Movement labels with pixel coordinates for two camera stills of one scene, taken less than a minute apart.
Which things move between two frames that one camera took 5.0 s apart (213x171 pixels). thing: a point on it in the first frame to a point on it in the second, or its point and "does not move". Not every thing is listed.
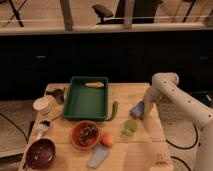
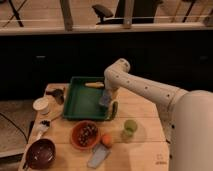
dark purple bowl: x=40 y=153 does not move
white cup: x=42 y=105 does not move
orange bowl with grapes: x=85 y=135 does not move
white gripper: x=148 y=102 to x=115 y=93
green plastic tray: x=83 y=102 does not move
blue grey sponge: x=137 y=111 to x=105 y=97
